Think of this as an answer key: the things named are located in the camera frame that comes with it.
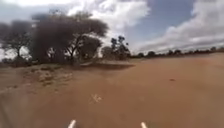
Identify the brown dirt ground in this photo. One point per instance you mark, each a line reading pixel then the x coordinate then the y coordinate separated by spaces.
pixel 140 96

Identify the group of dark trees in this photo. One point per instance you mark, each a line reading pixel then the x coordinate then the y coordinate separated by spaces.
pixel 56 36

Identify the row of trees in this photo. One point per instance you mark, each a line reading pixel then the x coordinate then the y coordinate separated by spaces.
pixel 176 52

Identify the robot's own part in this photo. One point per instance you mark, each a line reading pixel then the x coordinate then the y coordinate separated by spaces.
pixel 143 125
pixel 71 124

